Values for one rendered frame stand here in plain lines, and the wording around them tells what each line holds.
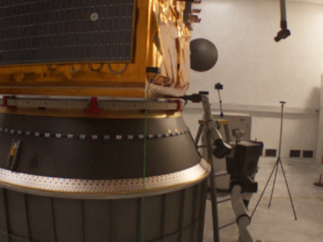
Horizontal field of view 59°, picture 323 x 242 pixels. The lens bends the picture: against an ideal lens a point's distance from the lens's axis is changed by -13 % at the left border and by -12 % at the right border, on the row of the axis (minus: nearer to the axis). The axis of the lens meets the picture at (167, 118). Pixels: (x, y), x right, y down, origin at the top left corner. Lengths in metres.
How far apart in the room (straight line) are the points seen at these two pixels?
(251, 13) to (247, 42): 1.02
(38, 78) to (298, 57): 9.15
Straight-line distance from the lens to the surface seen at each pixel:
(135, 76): 1.81
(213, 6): 10.43
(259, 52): 10.19
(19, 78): 2.18
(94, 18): 1.91
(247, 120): 6.01
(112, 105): 2.11
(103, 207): 2.00
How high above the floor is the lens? 1.74
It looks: 3 degrees down
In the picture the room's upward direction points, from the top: 2 degrees clockwise
